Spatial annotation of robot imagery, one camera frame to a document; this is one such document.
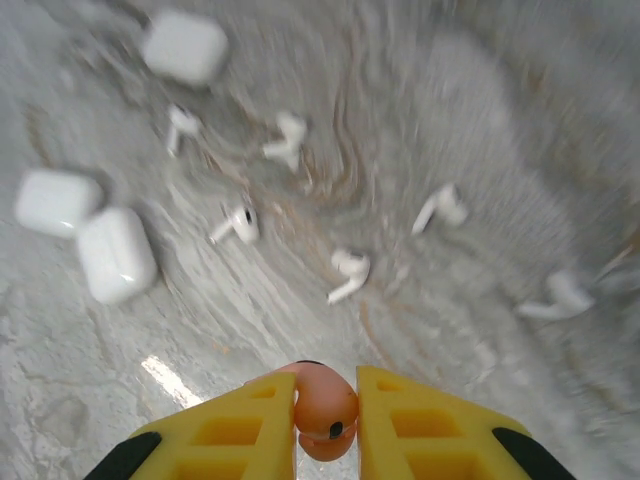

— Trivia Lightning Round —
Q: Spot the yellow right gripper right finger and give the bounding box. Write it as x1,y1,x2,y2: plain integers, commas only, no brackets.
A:
354,364,566,480

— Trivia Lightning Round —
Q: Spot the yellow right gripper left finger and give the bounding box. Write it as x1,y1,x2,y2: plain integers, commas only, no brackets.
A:
79,371,298,480

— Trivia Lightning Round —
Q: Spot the pink earbud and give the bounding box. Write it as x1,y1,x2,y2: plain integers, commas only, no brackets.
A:
272,359,360,462

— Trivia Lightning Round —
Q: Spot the white earbud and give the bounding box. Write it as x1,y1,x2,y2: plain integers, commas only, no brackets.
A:
260,112,309,171
325,248,372,305
164,103,201,159
517,272,596,321
208,203,261,246
410,182,469,236

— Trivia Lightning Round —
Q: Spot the white earbud charging case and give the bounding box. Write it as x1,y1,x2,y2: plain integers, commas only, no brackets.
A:
141,10,230,87
13,168,104,240
76,206,160,306

